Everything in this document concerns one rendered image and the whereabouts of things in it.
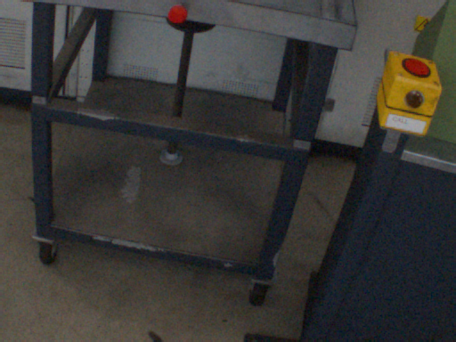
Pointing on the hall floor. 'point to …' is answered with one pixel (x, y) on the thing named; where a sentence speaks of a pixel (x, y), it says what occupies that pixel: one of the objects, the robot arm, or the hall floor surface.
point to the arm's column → (398, 259)
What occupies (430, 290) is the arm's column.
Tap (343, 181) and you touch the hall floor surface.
